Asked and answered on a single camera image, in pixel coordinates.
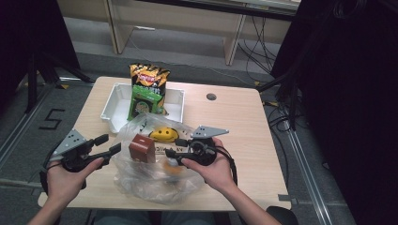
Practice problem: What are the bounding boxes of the dark curtain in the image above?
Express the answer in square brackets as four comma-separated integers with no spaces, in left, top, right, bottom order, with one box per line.
[270,0,398,225]
[0,0,81,109]

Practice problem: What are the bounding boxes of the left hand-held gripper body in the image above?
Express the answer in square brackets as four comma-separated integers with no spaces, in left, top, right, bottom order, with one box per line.
[49,128,101,173]

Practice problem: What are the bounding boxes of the reddish brown carton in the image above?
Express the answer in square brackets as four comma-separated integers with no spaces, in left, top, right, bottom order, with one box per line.
[128,133,158,165]

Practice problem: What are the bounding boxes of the person's legs in jeans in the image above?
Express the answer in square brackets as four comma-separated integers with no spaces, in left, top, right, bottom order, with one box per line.
[93,210,218,225]

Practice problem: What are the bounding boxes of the hanging black cables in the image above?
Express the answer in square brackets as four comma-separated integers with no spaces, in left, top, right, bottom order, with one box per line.
[237,15,280,78]

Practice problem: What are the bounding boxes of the black tripod stand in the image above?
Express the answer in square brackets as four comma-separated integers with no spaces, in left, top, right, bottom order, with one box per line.
[23,51,96,114]

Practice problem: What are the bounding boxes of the aluminium floor rail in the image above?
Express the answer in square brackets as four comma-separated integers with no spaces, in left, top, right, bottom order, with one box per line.
[0,82,58,171]
[283,123,335,225]

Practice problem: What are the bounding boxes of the light wooden desk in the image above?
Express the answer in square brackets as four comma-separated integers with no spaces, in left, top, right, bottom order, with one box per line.
[55,0,302,67]

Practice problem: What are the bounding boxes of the person's right hand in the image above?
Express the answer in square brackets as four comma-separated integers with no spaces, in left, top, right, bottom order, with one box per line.
[180,137,235,195]

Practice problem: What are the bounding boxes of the green snack packet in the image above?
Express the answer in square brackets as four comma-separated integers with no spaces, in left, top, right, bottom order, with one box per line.
[126,84,167,122]

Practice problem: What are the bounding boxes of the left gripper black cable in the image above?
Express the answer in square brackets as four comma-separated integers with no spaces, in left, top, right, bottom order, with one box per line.
[38,145,64,196]

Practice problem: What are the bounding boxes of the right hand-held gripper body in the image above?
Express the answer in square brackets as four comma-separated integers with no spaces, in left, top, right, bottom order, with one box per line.
[185,125,230,167]

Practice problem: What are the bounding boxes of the black metal stand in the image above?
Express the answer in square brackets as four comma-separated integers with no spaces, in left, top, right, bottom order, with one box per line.
[256,59,303,131]

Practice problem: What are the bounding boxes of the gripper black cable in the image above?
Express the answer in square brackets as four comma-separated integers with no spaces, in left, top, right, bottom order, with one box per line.
[38,145,64,196]
[215,145,239,188]

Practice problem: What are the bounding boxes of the white plastic tray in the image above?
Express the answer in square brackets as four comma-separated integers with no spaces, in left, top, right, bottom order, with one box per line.
[99,82,186,135]

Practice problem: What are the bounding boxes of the black padded object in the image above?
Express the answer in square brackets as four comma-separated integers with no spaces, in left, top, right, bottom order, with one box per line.
[266,205,299,225]

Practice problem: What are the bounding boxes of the black and yellow chips bag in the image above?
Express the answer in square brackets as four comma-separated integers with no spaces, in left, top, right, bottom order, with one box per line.
[129,63,172,116]

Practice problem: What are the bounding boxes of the person's left hand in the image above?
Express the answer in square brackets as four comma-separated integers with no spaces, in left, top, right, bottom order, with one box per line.
[46,157,105,206]

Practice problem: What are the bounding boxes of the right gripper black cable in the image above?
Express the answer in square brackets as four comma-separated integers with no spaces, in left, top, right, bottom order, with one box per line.
[215,145,239,188]

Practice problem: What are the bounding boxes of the orange bottle with white cap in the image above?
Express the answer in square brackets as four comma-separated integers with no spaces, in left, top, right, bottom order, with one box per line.
[162,157,185,186]

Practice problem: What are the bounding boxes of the clear plastic bag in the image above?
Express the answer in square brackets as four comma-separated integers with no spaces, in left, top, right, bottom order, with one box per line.
[112,112,208,206]

